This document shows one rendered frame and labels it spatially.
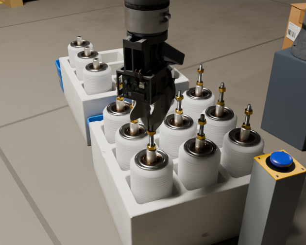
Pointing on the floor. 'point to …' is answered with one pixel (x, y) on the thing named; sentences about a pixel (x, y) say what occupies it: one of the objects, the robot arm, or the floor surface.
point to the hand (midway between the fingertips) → (152, 122)
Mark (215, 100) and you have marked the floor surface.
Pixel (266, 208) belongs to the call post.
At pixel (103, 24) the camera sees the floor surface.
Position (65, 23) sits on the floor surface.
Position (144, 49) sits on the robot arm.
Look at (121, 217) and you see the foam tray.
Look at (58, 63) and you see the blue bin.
